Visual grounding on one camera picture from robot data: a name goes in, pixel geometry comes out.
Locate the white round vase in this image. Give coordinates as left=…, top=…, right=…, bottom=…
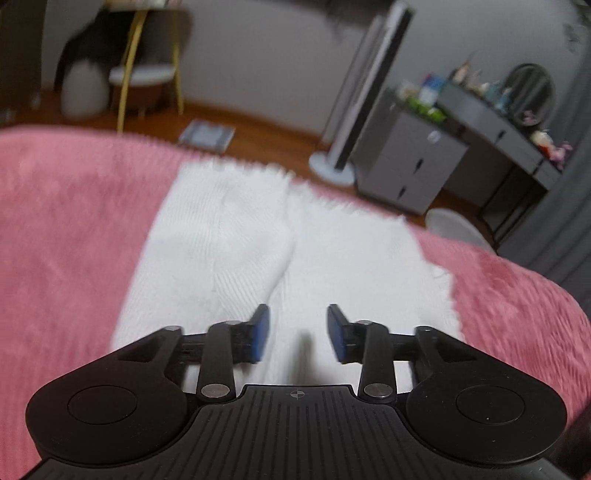
left=60, top=60, right=110, bottom=120

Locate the white ribbed knit sweater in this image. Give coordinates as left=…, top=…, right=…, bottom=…
left=111, top=161, right=461, bottom=385

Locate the yellow-legged side table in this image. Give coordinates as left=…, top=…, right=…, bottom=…
left=104, top=1, right=184, bottom=134

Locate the pink corduroy bedspread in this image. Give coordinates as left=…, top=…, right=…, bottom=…
left=1, top=127, right=590, bottom=479

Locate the black garment on floor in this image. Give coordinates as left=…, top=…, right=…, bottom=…
left=53, top=16, right=120, bottom=92

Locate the pink plush toy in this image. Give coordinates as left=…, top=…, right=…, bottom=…
left=548, top=141, right=573, bottom=170

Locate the grey bathroom scale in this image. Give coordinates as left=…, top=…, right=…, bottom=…
left=178, top=120, right=235, bottom=153

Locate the grey curtain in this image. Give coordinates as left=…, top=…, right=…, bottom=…
left=499, top=48, right=590, bottom=314

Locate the grey bedside cabinet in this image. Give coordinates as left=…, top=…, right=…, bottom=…
left=351, top=89, right=468, bottom=215

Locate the grey dressing table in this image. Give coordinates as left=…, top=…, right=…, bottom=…
left=438, top=84, right=561, bottom=245

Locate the round vanity mirror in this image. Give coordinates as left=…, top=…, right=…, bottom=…
left=504, top=63, right=555, bottom=128

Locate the grey round stool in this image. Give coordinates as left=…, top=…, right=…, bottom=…
left=425, top=208, right=495, bottom=254

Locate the blue white tissue canister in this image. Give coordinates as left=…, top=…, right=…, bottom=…
left=418, top=74, right=446, bottom=107

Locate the white tower fan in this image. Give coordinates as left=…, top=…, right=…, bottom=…
left=308, top=1, right=414, bottom=187

